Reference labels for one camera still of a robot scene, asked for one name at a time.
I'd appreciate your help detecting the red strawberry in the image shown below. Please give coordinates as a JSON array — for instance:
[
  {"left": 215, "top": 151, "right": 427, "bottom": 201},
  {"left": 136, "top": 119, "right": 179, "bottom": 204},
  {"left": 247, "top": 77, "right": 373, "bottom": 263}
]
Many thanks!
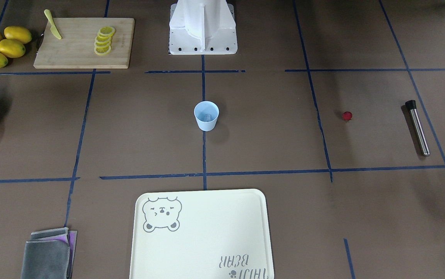
[{"left": 342, "top": 111, "right": 353, "bottom": 121}]

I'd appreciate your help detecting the light blue plastic cup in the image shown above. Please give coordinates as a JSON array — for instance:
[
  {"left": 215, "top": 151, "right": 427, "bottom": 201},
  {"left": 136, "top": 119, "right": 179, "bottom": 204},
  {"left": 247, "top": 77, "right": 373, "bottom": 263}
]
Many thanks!
[{"left": 194, "top": 101, "right": 220, "bottom": 132}]

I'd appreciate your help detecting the cream bear serving tray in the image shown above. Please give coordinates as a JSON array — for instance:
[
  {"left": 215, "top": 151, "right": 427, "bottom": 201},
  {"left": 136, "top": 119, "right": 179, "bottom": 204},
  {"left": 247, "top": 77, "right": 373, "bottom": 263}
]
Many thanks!
[{"left": 129, "top": 189, "right": 275, "bottom": 279}]

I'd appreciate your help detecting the lemon slices row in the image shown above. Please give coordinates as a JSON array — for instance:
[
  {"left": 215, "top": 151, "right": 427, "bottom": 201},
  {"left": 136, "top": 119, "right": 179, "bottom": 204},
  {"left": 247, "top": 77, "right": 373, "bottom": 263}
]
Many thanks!
[{"left": 94, "top": 26, "right": 116, "bottom": 55}]

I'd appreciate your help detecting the bamboo cutting board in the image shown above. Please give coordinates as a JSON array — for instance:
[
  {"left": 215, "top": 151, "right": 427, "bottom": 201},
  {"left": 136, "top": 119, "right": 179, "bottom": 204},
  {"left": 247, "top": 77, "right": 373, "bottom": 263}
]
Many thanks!
[{"left": 34, "top": 18, "right": 135, "bottom": 69}]

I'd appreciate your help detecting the steel muddler black tip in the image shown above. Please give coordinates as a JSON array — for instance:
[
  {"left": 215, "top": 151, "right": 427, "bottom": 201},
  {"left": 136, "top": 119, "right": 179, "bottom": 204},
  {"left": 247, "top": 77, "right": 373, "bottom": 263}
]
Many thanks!
[{"left": 405, "top": 100, "right": 431, "bottom": 157}]

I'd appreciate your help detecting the yellow plastic knife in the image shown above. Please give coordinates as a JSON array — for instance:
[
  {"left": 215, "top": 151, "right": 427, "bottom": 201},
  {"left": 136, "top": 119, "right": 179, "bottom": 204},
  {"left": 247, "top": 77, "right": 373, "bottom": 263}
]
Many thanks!
[{"left": 44, "top": 9, "right": 62, "bottom": 40}]

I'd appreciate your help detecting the grey folded cloth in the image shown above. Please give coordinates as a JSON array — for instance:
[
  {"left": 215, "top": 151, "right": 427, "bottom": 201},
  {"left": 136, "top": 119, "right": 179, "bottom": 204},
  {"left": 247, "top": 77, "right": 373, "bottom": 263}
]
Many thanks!
[{"left": 21, "top": 227, "right": 78, "bottom": 279}]

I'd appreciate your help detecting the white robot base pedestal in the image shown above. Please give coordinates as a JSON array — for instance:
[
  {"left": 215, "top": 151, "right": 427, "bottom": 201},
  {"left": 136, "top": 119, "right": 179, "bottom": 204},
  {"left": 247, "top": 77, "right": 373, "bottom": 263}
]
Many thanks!
[{"left": 168, "top": 0, "right": 238, "bottom": 55}]

